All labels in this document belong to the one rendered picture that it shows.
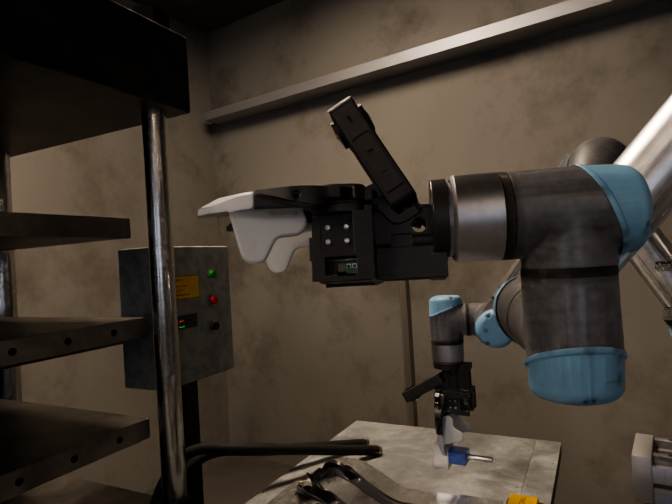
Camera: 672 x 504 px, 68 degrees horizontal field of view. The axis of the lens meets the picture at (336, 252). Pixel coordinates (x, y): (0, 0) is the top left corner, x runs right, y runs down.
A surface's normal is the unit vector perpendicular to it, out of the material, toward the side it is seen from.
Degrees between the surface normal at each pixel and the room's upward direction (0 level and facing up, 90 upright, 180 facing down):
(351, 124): 81
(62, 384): 90
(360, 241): 82
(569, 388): 93
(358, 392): 90
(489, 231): 111
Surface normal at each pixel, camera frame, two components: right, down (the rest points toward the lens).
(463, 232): -0.11, 0.36
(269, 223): 0.07, -0.15
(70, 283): 0.83, -0.06
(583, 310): -0.18, 0.00
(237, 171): -0.56, 0.02
